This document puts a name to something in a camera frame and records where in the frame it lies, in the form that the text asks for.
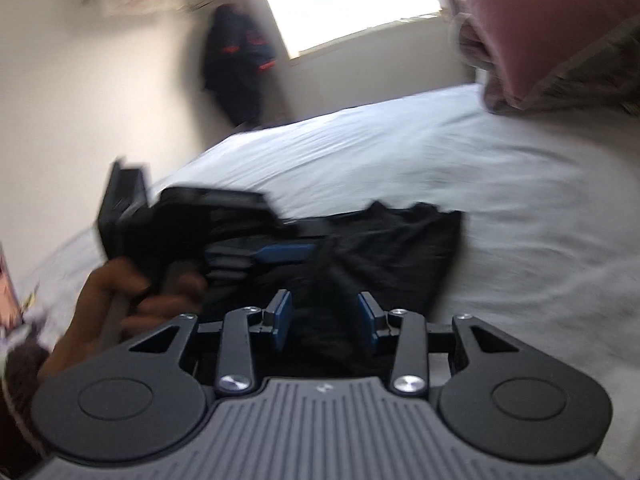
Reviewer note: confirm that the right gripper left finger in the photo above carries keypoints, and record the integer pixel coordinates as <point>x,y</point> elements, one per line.
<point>274,319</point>

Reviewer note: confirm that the pink velvet pillow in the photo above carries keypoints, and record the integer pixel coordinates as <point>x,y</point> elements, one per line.
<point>531,41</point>

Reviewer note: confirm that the black garment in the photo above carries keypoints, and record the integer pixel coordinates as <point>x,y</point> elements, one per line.
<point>400,256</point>

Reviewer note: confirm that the dark hanging jacket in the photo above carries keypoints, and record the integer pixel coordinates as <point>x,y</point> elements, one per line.
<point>235,57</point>

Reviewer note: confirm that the grey bed sheet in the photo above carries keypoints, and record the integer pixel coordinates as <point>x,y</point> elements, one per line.
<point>551,201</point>

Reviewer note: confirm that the person left hand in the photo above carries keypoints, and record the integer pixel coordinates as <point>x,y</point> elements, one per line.
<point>119,280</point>

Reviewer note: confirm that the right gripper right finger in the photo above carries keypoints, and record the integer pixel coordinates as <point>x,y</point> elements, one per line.
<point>377,328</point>

